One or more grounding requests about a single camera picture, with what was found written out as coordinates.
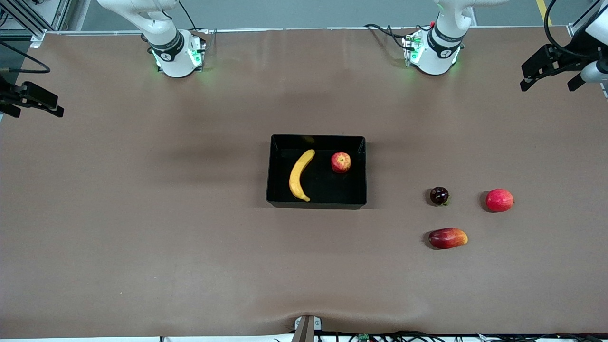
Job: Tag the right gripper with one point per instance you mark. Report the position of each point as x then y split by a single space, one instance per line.
9 95

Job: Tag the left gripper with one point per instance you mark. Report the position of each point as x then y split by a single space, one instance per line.
566 57

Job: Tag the small red yellow apple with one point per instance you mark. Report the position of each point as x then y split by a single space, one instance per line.
341 162

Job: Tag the black plastic box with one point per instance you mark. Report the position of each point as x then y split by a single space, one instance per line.
332 190

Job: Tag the yellow banana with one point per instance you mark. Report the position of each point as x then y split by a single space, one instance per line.
298 175

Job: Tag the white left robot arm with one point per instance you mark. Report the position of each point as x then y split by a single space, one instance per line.
439 52

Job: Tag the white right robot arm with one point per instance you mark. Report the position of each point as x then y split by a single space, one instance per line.
171 52

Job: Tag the red peach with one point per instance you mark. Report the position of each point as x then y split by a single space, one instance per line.
499 200

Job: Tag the dark purple mangosteen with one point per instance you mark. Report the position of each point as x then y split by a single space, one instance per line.
439 195

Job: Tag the red mango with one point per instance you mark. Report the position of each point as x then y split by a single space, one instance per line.
446 238

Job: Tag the brown table cover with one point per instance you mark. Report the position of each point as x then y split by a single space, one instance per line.
237 266

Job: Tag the grey metal table bracket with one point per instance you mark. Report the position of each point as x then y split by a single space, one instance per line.
306 327

